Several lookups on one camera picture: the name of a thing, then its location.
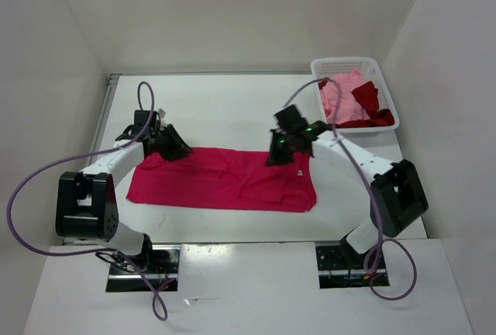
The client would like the magenta t shirt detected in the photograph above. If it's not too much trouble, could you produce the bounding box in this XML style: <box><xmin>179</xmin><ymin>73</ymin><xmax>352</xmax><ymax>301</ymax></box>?
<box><xmin>126</xmin><ymin>147</ymin><xmax>317</xmax><ymax>213</ymax></box>

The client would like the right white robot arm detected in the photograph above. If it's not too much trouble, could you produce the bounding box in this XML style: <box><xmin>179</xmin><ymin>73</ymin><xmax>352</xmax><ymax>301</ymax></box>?
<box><xmin>266</xmin><ymin>122</ymin><xmax>429</xmax><ymax>268</ymax></box>

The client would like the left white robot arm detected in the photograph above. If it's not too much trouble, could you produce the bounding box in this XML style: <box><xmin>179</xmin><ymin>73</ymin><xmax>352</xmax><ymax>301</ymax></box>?
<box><xmin>55</xmin><ymin>123</ymin><xmax>193</xmax><ymax>273</ymax></box>

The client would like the light pink t shirt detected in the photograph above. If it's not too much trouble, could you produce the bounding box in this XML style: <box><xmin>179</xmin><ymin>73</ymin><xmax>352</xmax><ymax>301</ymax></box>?
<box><xmin>319</xmin><ymin>70</ymin><xmax>370</xmax><ymax>126</ymax></box>

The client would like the white plastic basket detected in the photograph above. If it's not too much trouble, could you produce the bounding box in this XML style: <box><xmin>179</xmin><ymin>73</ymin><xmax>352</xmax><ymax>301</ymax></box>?
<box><xmin>311</xmin><ymin>57</ymin><xmax>400</xmax><ymax>133</ymax></box>

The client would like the dark red t shirt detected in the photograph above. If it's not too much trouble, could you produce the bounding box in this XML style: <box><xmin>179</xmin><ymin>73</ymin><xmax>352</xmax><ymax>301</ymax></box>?
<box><xmin>335</xmin><ymin>79</ymin><xmax>394</xmax><ymax>129</ymax></box>

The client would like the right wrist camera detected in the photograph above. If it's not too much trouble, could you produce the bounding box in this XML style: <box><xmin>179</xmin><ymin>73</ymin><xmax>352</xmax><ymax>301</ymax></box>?
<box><xmin>274</xmin><ymin>105</ymin><xmax>308</xmax><ymax>133</ymax></box>

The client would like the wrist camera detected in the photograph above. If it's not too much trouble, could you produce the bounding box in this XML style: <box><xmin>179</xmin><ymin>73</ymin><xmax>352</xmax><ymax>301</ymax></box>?
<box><xmin>274</xmin><ymin>105</ymin><xmax>308</xmax><ymax>133</ymax></box>
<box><xmin>132</xmin><ymin>109</ymin><xmax>166</xmax><ymax>135</ymax></box>

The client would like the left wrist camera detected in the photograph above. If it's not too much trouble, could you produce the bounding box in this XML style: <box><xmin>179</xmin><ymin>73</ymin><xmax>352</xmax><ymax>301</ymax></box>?
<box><xmin>132</xmin><ymin>109</ymin><xmax>166</xmax><ymax>135</ymax></box>

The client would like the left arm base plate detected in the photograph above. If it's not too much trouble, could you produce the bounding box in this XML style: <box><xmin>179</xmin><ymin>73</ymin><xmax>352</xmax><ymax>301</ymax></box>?
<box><xmin>99</xmin><ymin>246</ymin><xmax>181</xmax><ymax>293</ymax></box>

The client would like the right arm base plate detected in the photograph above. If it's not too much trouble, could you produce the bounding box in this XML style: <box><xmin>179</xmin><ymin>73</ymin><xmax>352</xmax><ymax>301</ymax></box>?
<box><xmin>315</xmin><ymin>242</ymin><xmax>389</xmax><ymax>289</ymax></box>

